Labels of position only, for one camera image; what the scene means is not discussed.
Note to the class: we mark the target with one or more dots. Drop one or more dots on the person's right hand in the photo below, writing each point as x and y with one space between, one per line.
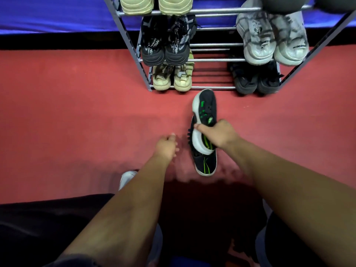
221 134

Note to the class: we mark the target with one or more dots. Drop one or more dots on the person's left hand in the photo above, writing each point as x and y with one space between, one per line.
165 148

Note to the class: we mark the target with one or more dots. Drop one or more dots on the black green-striped sneaker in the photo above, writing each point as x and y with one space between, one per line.
205 164
207 108

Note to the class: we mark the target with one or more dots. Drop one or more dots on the black grey mesh sneaker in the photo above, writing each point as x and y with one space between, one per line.
178 50
153 50

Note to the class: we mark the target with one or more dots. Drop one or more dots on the white chunky sneaker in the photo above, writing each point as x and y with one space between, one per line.
290 44
257 44

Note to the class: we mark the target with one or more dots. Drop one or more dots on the grey metal shoe rack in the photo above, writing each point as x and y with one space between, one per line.
217 11

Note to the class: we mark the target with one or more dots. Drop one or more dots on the beige grey mesh sneaker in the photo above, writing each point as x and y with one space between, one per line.
136 5
175 5

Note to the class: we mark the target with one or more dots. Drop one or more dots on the person's right forearm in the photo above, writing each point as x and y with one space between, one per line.
294 200

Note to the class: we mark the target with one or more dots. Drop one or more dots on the person's left forearm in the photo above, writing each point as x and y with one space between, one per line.
119 216

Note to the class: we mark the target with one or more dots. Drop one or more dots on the person's dark patterned sleeve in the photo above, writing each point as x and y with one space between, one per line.
72 261

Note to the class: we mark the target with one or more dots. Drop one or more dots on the person's black trousers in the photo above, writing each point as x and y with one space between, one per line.
41 228

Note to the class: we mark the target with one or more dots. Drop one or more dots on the multicoloured foam mat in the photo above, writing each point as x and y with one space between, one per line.
189 262

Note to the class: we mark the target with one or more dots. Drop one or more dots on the blue printed fabric banner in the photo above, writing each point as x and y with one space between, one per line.
55 13

